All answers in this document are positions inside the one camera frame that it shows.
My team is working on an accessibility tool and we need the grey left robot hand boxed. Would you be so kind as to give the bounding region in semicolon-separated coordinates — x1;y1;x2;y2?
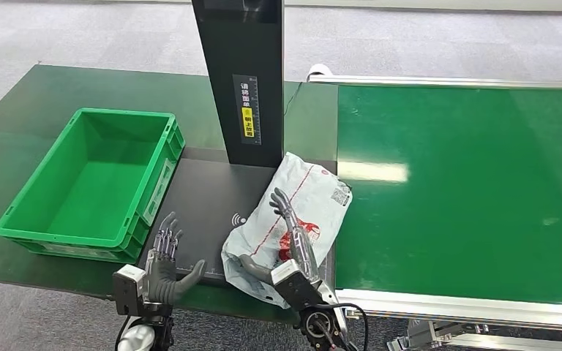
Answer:
144;211;209;306

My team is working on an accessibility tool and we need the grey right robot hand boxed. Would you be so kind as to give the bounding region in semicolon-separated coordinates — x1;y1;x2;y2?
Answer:
239;187;322;287

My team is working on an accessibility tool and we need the grey package with red print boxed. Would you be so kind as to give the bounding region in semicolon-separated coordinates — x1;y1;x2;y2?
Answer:
220;151;353;309

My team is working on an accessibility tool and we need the black inbound scanner machine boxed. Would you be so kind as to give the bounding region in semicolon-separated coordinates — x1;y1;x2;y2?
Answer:
134;0;337;298

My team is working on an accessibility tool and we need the green conveyor belt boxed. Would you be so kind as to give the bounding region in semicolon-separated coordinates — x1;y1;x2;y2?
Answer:
335;84;562;307

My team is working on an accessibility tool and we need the white conveyor roller end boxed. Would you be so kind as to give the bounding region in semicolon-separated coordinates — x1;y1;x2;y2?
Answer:
307;64;334;83

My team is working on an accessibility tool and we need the clear crate label holder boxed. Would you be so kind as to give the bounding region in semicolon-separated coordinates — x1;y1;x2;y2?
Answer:
141;159;177;227

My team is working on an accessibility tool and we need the green plastic crate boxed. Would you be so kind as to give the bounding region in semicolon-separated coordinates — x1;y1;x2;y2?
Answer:
0;107;186;265

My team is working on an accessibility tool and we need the black and yellow label strip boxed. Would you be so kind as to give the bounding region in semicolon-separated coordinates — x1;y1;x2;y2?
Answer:
232;74;263;146

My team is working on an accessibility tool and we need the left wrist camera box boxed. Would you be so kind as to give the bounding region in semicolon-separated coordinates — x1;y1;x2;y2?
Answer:
112;264;148;317

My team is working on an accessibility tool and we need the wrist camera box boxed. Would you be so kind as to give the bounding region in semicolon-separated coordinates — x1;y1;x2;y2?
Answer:
270;259;326;312
112;264;148;317

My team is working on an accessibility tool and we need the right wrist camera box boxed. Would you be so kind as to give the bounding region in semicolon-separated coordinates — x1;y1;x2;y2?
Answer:
270;259;326;312

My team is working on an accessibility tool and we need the thin black cable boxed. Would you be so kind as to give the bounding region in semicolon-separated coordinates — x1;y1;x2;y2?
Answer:
282;81;304;118

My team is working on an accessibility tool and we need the aluminium conveyor frame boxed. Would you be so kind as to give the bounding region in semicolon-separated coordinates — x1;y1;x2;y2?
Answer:
307;72;562;351

